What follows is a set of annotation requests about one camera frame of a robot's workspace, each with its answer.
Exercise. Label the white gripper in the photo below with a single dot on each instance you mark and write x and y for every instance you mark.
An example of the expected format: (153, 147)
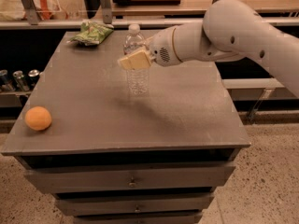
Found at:
(163, 48)

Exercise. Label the clear plastic water bottle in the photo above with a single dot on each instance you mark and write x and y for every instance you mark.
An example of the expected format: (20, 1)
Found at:
(137, 79)

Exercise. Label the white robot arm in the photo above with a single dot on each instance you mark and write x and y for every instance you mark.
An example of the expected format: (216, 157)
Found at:
(229, 31)

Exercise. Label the green jalapeno chip bag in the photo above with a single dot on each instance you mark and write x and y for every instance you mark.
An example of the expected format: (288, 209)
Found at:
(92, 33)

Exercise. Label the white orange plastic bag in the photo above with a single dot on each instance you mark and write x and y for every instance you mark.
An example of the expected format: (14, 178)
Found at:
(17, 10)

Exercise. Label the grey drawer cabinet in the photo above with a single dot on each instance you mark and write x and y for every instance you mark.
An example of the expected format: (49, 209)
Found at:
(109, 157)

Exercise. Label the right soda can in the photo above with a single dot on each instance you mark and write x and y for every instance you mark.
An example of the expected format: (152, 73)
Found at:
(34, 76)

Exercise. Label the soda can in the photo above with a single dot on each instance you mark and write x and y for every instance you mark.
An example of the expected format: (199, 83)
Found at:
(34, 76)
(7, 80)
(21, 80)

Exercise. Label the orange fruit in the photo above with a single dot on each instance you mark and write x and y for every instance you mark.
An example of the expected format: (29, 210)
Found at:
(38, 118)

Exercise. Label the middle soda can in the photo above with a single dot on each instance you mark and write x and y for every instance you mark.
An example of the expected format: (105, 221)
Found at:
(21, 80)

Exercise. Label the left soda can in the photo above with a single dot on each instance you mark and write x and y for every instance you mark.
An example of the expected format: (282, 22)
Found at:
(7, 80)

